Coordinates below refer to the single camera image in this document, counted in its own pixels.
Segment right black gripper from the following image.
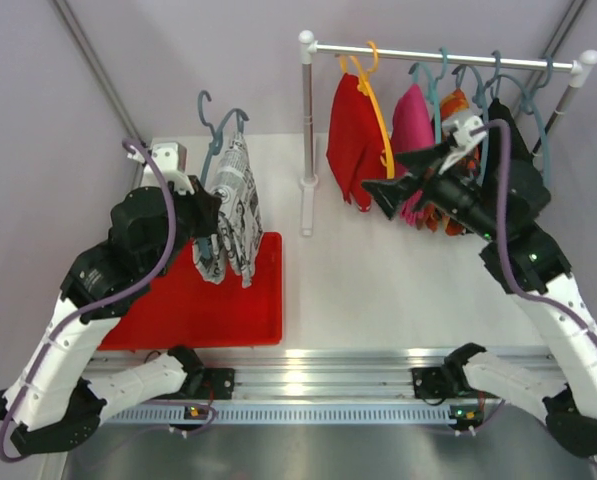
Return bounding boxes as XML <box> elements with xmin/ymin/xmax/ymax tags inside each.
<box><xmin>361</xmin><ymin>138</ymin><xmax>503</xmax><ymax>241</ymax></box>

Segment newspaper print trousers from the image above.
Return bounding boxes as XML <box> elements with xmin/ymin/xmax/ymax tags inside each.
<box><xmin>192</xmin><ymin>132</ymin><xmax>263</xmax><ymax>288</ymax></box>

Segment red trousers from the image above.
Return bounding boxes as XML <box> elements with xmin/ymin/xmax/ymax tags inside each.
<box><xmin>326</xmin><ymin>73</ymin><xmax>386</xmax><ymax>212</ymax></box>

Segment teal hanger of newspaper trousers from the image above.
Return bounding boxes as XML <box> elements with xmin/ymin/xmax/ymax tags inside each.
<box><xmin>195</xmin><ymin>89</ymin><xmax>251</xmax><ymax>261</ymax></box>

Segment orange plastic hanger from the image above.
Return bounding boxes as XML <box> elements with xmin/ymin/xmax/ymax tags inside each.
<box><xmin>339</xmin><ymin>40</ymin><xmax>395</xmax><ymax>179</ymax></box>

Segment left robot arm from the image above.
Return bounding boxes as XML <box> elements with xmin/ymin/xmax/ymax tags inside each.
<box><xmin>0</xmin><ymin>177</ymin><xmax>221</xmax><ymax>463</ymax></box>

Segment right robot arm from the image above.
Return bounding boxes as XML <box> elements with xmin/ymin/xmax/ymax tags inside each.
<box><xmin>362</xmin><ymin>142</ymin><xmax>597</xmax><ymax>458</ymax></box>

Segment orange camouflage trousers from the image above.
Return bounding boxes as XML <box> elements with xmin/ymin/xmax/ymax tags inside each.
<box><xmin>415</xmin><ymin>88</ymin><xmax>481</xmax><ymax>236</ymax></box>

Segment pink trousers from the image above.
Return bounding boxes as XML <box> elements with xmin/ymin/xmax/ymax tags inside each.
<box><xmin>390</xmin><ymin>84</ymin><xmax>435</xmax><ymax>230</ymax></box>

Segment teal hanger of pink trousers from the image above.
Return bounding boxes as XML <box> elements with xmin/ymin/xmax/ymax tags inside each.
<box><xmin>409</xmin><ymin>47</ymin><xmax>449</xmax><ymax>144</ymax></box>

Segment teal hanger of camouflage trousers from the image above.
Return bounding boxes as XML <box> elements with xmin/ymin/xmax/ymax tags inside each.
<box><xmin>452</xmin><ymin>64</ymin><xmax>489</xmax><ymax>185</ymax></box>

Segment black trousers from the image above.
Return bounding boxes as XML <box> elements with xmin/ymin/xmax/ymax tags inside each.
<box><xmin>482</xmin><ymin>99</ymin><xmax>551</xmax><ymax>223</ymax></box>

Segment empty teal hanger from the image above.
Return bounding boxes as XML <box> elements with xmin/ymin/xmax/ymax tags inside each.
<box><xmin>498</xmin><ymin>56</ymin><xmax>553</xmax><ymax>187</ymax></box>

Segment teal hanger of black trousers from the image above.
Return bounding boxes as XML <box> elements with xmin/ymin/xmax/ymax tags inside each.
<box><xmin>484</xmin><ymin>50</ymin><xmax>502</xmax><ymax>101</ymax></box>

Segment red plastic tray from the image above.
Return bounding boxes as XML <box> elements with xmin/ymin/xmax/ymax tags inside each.
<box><xmin>98</xmin><ymin>232</ymin><xmax>283</xmax><ymax>351</ymax></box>

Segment white metal clothes rack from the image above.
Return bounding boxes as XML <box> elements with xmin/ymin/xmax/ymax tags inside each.
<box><xmin>298</xmin><ymin>30</ymin><xmax>597</xmax><ymax>238</ymax></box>

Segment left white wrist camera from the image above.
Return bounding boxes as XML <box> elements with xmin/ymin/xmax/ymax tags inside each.
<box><xmin>127</xmin><ymin>141</ymin><xmax>193</xmax><ymax>193</ymax></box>

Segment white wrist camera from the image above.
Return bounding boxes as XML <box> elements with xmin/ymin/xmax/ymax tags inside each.
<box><xmin>127</xmin><ymin>141</ymin><xmax>193</xmax><ymax>193</ymax></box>
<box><xmin>440</xmin><ymin>109</ymin><xmax>487</xmax><ymax>174</ymax></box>

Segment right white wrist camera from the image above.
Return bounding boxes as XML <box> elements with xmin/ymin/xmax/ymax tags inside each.
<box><xmin>440</xmin><ymin>109</ymin><xmax>487</xmax><ymax>174</ymax></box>

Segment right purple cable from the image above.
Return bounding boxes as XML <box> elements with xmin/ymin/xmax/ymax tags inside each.
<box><xmin>472</xmin><ymin>118</ymin><xmax>597</xmax><ymax>371</ymax></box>

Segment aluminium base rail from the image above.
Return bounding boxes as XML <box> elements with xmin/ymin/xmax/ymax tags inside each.
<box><xmin>85</xmin><ymin>347</ymin><xmax>559</xmax><ymax>401</ymax></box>

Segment perforated cable duct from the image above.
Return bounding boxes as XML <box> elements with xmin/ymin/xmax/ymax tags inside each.
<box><xmin>108</xmin><ymin>403</ymin><xmax>482</xmax><ymax>425</ymax></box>

